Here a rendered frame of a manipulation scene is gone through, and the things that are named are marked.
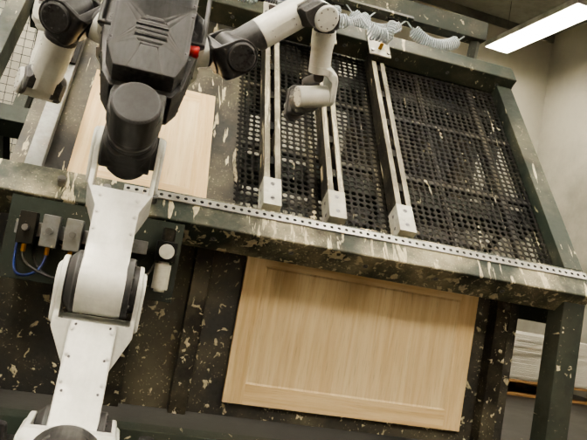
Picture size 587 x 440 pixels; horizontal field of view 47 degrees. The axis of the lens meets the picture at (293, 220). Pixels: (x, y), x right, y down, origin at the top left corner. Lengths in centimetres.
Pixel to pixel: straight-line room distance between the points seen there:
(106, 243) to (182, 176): 70
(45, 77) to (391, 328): 144
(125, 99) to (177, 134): 85
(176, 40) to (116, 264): 57
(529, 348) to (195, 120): 477
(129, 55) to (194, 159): 69
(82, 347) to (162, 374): 83
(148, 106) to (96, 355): 57
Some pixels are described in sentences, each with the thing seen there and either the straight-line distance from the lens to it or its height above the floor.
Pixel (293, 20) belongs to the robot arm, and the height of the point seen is 142.
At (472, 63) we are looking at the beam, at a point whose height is 183.
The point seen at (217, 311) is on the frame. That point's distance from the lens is 238.
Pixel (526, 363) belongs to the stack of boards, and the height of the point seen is 30.
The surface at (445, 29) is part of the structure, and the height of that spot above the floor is 210.
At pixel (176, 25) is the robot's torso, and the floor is 127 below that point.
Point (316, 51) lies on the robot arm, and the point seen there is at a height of 138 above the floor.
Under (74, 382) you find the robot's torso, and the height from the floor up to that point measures 41.
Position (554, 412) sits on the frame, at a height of 40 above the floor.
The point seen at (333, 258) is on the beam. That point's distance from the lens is 221.
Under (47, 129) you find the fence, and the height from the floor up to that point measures 104.
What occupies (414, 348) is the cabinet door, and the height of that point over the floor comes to 53.
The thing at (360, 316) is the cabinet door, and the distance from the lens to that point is 249.
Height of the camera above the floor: 71
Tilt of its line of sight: 5 degrees up
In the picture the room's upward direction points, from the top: 10 degrees clockwise
